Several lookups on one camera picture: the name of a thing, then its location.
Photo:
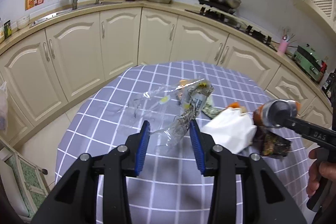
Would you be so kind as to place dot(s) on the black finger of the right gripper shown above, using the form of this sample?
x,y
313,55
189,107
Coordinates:
x,y
312,132

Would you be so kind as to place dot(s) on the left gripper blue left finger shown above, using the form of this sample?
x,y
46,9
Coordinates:
x,y
143,141

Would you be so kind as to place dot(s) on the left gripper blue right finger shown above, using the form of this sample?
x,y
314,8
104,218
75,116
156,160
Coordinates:
x,y
196,141

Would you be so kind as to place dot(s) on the clear plastic wrapper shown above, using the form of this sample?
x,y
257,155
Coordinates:
x,y
169,109

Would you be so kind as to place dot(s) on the orange blue snack wrapper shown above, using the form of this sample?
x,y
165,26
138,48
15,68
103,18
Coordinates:
x,y
270,113

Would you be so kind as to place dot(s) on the cream kitchen cabinets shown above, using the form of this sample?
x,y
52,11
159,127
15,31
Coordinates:
x,y
51,66

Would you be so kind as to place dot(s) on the person's right hand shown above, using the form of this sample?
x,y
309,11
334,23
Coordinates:
x,y
316,171

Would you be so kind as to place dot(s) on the green patterned wrapper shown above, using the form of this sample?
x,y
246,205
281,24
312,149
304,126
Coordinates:
x,y
210,110

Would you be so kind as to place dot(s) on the grey checked tablecloth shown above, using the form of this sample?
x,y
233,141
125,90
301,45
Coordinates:
x,y
170,188

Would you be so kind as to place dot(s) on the black snack packet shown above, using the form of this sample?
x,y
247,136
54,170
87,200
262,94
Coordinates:
x,y
270,144

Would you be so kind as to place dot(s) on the green appliance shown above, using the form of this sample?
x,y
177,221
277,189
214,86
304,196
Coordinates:
x,y
307,59

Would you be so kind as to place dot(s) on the pink utensil holder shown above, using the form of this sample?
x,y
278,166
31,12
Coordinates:
x,y
283,46

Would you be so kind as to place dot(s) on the black gas stove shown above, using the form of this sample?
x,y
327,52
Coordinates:
x,y
226,15

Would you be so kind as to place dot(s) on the pink plastic bag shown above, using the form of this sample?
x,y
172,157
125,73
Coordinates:
x,y
3,108

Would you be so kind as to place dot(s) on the white bowl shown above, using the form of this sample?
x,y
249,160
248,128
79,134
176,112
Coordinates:
x,y
23,22

